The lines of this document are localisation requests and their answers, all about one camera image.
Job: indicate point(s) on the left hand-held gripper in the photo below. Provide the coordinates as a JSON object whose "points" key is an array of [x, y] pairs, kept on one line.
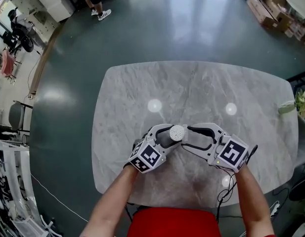
{"points": [[148, 155]]}

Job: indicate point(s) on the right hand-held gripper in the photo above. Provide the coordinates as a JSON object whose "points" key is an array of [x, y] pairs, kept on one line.
{"points": [[232, 154]]}

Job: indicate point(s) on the person's right forearm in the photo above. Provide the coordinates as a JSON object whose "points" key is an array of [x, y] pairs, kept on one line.
{"points": [[253, 201]]}

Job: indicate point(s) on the person's left forearm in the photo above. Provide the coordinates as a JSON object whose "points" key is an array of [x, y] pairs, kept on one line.
{"points": [[110, 201]]}

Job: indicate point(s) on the person's red garment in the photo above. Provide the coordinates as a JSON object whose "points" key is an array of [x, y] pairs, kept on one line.
{"points": [[174, 223]]}

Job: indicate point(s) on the pale green vase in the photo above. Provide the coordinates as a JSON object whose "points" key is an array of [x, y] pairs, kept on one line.
{"points": [[287, 106]]}

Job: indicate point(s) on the white power strip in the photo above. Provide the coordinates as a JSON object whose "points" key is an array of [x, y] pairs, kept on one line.
{"points": [[274, 209]]}

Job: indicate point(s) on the pink flower bouquet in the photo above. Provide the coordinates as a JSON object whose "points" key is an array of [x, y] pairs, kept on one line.
{"points": [[304, 102]]}

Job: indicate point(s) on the pile of cardboard boxes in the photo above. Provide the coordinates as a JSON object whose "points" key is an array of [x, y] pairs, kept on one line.
{"points": [[275, 13]]}

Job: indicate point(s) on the white cabinet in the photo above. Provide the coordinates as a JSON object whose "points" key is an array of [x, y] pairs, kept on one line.
{"points": [[56, 1]]}

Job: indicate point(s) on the pink cloth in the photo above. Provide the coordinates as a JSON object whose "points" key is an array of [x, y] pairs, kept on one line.
{"points": [[6, 62]]}

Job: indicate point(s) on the black office chair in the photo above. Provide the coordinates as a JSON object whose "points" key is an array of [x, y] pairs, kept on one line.
{"points": [[9, 42]]}

